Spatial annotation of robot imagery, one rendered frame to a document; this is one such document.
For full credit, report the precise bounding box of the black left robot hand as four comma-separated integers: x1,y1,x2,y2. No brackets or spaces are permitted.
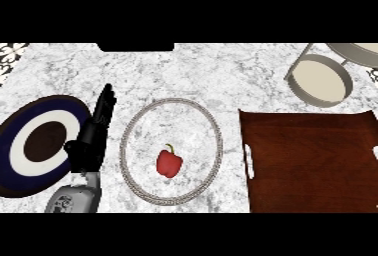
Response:
63,83,118,174

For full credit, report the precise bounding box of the dark brown wooden tray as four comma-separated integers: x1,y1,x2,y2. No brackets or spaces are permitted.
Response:
238,108,378,214

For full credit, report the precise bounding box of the grey tiered basket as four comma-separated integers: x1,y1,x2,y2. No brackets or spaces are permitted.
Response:
283,43,378,109

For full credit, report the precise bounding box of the blue and white round plate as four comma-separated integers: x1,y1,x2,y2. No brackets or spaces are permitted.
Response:
0,94,93,199

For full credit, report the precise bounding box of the red bell pepper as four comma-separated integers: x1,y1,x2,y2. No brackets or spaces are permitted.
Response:
155,143,184,179

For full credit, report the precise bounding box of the clear glass round plate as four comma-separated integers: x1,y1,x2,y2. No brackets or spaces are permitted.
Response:
118,97,224,206

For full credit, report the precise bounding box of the black appliance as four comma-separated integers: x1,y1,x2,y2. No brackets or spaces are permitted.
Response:
96,43,176,53

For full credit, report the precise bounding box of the black and white patterned tile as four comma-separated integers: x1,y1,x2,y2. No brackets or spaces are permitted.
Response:
0,43,31,88

